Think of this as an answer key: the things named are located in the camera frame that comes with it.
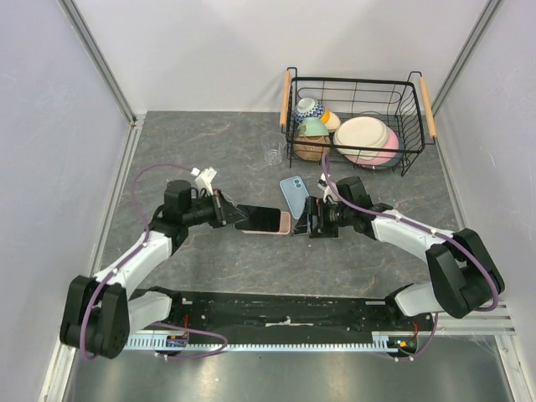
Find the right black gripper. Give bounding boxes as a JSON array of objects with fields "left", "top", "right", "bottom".
[{"left": 290, "top": 195, "right": 353, "bottom": 239}]

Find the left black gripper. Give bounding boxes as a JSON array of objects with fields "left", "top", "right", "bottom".
[{"left": 183, "top": 188, "right": 248, "bottom": 229}]

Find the pink phone case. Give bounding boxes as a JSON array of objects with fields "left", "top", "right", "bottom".
[{"left": 243, "top": 212, "right": 291, "bottom": 235}]

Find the black phone front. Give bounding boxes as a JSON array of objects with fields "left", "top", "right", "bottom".
[{"left": 234, "top": 204, "right": 281, "bottom": 233}]

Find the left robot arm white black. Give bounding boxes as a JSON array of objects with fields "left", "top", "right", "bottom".
[{"left": 59, "top": 180, "right": 247, "bottom": 358}]

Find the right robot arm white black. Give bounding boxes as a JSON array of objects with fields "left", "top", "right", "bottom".
[{"left": 293, "top": 176, "right": 505, "bottom": 330}]

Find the light blue phone case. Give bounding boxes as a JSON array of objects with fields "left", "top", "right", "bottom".
[{"left": 280, "top": 176, "right": 309, "bottom": 219}]

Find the brown bowl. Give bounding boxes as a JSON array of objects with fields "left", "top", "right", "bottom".
[{"left": 293, "top": 136, "right": 331, "bottom": 162}]

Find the clear glass cup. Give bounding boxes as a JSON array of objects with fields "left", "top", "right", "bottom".
[{"left": 260, "top": 133, "right": 286, "bottom": 166}]

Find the mint green bowl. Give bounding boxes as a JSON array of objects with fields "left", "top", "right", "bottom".
[{"left": 297, "top": 117, "right": 329, "bottom": 137}]

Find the pink plate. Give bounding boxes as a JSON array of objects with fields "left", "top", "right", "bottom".
[{"left": 345, "top": 128, "right": 400, "bottom": 166}]

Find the yellow white bowl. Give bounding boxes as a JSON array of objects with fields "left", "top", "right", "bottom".
[{"left": 320, "top": 108, "right": 341, "bottom": 132}]

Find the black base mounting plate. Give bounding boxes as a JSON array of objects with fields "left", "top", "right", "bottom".
[{"left": 152, "top": 287, "right": 433, "bottom": 333}]

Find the cream plate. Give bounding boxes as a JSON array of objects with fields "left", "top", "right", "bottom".
[{"left": 333, "top": 116, "right": 389, "bottom": 159}]

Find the blue white patterned bowl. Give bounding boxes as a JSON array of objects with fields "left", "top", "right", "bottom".
[{"left": 294, "top": 98, "right": 326, "bottom": 124}]

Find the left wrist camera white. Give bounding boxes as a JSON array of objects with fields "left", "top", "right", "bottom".
[{"left": 190, "top": 167, "right": 217, "bottom": 196}]

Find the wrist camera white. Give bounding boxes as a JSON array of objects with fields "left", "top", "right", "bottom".
[
  {"left": 317, "top": 173, "right": 338, "bottom": 201},
  {"left": 190, "top": 167, "right": 217, "bottom": 196}
]

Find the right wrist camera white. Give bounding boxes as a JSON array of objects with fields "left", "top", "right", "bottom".
[{"left": 317, "top": 173, "right": 338, "bottom": 201}]

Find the black wire dish basket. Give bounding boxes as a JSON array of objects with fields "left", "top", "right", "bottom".
[{"left": 280, "top": 67, "right": 437, "bottom": 174}]

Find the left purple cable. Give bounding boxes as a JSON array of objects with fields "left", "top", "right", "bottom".
[{"left": 79, "top": 162, "right": 229, "bottom": 361}]

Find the blue slotted cable duct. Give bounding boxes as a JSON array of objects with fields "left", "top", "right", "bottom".
[{"left": 124, "top": 331, "right": 417, "bottom": 353}]

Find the aluminium frame rail front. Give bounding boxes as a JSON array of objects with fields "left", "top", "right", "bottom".
[{"left": 436, "top": 301, "right": 516, "bottom": 336}]

